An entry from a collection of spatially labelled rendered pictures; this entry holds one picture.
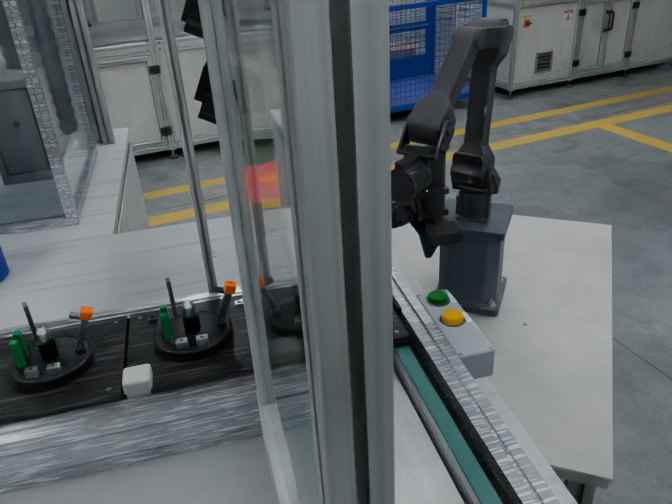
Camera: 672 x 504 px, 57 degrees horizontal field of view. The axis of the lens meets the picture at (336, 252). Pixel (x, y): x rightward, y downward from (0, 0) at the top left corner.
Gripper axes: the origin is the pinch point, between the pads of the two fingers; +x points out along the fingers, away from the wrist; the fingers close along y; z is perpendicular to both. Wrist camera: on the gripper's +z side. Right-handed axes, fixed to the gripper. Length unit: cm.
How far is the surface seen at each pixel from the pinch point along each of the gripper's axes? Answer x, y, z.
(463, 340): 13.1, 14.3, -1.1
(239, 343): 11.7, 3.9, 37.4
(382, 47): -52, 77, 32
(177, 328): 9.6, -1.6, 47.9
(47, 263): 23, -63, 83
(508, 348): 23.4, 7.4, -14.3
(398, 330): 12.0, 9.1, 9.2
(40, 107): -13, -87, 79
